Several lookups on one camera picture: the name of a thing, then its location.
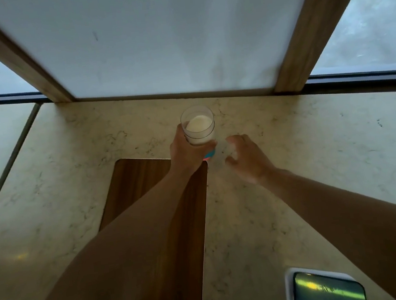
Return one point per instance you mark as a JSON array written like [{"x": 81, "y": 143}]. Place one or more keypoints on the clear drinking glass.
[{"x": 198, "y": 125}]

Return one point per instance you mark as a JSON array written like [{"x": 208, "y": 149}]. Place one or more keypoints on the dark window frame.
[
  {"x": 3, "y": 97},
  {"x": 361, "y": 81}
]

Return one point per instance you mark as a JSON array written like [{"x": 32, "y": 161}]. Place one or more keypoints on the person's left thumb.
[{"x": 208, "y": 151}]

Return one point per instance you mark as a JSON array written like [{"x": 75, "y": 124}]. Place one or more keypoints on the wooden cutting board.
[{"x": 181, "y": 249}]

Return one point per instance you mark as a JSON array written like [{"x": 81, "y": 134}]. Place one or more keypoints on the person's left hand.
[{"x": 184, "y": 155}]

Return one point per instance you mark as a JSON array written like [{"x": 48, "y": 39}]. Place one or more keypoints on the person's right thumb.
[{"x": 232, "y": 160}]

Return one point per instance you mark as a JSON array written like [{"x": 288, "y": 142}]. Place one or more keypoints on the smartphone with white case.
[{"x": 324, "y": 288}]

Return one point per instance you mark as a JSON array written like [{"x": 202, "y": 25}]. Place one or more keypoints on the person's left forearm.
[{"x": 124, "y": 256}]

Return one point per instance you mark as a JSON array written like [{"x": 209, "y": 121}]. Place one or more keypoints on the person's right forearm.
[{"x": 356, "y": 222}]

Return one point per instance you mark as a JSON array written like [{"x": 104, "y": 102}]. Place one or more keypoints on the person's right hand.
[{"x": 253, "y": 165}]

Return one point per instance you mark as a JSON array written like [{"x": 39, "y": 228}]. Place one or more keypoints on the white milk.
[{"x": 199, "y": 123}]

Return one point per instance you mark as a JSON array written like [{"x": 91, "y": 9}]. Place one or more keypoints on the wooden window post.
[
  {"x": 319, "y": 24},
  {"x": 8, "y": 52}
]

